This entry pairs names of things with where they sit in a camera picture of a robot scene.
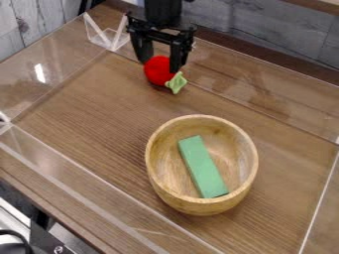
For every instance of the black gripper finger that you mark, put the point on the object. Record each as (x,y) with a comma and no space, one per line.
(143,47)
(178,57)

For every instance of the clear acrylic enclosure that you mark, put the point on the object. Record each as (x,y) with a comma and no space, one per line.
(82,111)

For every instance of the green rectangular block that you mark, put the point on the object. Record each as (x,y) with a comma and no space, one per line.
(202,167)

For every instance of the wooden bowl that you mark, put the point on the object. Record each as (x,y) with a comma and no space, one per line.
(234,153)

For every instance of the red plush strawberry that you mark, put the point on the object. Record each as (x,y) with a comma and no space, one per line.
(156,71)

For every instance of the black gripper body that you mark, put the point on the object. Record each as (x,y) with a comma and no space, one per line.
(178,31)

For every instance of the black metal bracket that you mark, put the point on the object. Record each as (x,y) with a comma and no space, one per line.
(43,242)

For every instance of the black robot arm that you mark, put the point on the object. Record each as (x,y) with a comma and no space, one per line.
(159,23)

